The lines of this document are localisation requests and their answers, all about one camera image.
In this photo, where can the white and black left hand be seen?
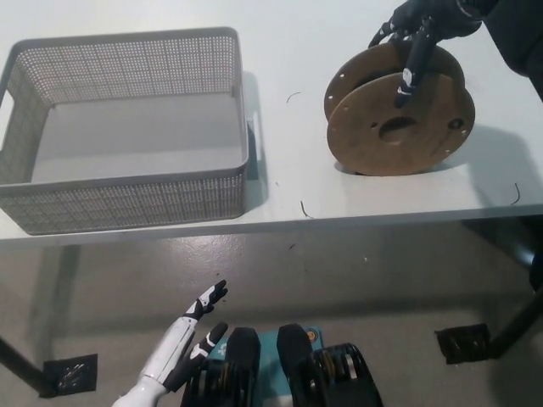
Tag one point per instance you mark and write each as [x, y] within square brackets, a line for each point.
[169, 347]

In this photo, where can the black and white right hand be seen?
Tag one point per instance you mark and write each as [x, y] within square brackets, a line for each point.
[441, 19]

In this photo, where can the brown cardboard filament spool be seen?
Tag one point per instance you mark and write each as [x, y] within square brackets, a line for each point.
[360, 140]

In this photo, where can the black ribbed left torso block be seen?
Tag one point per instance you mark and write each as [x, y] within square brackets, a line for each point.
[244, 352]

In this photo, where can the black ribbed torso block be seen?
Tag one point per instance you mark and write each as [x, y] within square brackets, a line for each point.
[244, 352]
[295, 352]

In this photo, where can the black floor tape patch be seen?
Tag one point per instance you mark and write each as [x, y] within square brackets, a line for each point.
[464, 343]
[70, 375]

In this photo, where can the black ribbed right torso block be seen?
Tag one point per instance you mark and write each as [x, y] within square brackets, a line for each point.
[295, 352]

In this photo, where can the black table leg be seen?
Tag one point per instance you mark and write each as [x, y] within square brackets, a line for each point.
[21, 360]
[522, 324]

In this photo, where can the grey perforated plastic basket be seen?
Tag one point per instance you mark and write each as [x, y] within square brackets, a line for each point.
[127, 203]

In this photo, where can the black table frame bar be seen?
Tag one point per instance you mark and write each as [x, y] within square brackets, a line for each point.
[500, 243]

